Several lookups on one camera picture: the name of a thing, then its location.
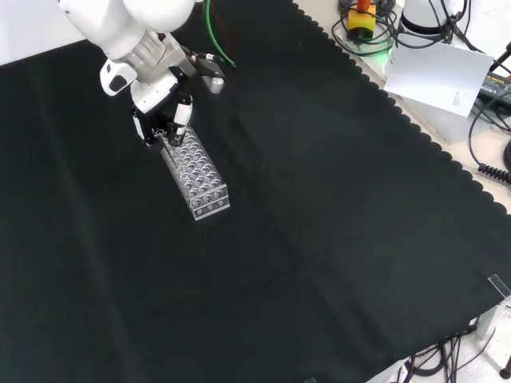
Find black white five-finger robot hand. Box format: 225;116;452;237
99;59;195;155

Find clear acrylic test tube rack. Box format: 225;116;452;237
159;125;232;222

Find black bench cloth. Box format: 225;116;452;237
0;0;511;383

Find yellow stop button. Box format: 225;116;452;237
346;0;377;41

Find white round device base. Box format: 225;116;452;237
398;0;454;39

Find pale white board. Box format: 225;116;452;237
383;39;495;145

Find black power adapter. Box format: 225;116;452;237
477;70;511;101

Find clear acrylic plate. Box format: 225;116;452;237
487;273;511;299

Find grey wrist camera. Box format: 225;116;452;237
196;58;226;96

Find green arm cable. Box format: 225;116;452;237
204;0;238;69

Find green cable by stop button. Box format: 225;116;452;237
331;14;397;57

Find black cables by device base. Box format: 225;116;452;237
429;0;487;53

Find black coiled cable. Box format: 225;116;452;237
469;93;511;183

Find black cable bundle under bench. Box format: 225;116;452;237
405;334;511;383

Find white metal bracket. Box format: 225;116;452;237
477;305;501;340

